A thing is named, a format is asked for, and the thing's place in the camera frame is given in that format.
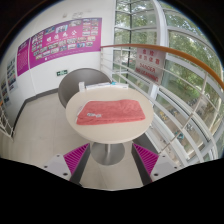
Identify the grey metal table base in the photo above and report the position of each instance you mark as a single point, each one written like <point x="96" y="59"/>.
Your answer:
<point x="107" y="154"/>

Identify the white photo wall poster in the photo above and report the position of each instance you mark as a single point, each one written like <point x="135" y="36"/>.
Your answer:
<point x="4" y="93"/>
<point x="12" y="74"/>

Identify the white stair railing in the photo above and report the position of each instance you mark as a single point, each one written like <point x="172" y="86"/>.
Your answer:
<point x="6" y="125"/>

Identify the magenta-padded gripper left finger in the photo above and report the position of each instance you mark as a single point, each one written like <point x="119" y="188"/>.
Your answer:
<point x="76" y="159"/>

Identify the long white blue-ended box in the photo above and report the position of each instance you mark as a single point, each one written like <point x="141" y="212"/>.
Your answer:
<point x="120" y="85"/>

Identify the grey round-backed chair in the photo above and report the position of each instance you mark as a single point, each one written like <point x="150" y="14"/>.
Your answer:
<point x="75" y="83"/>

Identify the small upright white box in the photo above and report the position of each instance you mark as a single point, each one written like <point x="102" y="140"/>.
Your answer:
<point x="81" y="86"/>

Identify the coral red towel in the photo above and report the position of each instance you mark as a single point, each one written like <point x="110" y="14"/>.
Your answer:
<point x="111" y="111"/>

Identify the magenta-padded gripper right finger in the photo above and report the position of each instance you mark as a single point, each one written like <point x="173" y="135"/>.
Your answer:
<point x="146" y="159"/>

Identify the white railing with orange handrail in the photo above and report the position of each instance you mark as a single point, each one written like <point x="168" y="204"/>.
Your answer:
<point x="186" y="54"/>

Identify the white red-lettered warning sign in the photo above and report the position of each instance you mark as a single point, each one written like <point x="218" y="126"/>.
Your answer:
<point x="150" y="65"/>

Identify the green exit sign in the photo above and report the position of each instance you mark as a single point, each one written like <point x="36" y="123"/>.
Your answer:
<point x="62" y="72"/>

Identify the narrow magenta text poster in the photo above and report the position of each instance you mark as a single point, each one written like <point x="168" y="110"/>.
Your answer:
<point x="23" y="56"/>

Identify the large magenta photo poster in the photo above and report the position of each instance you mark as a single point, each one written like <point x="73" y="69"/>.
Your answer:
<point x="63" y="41"/>

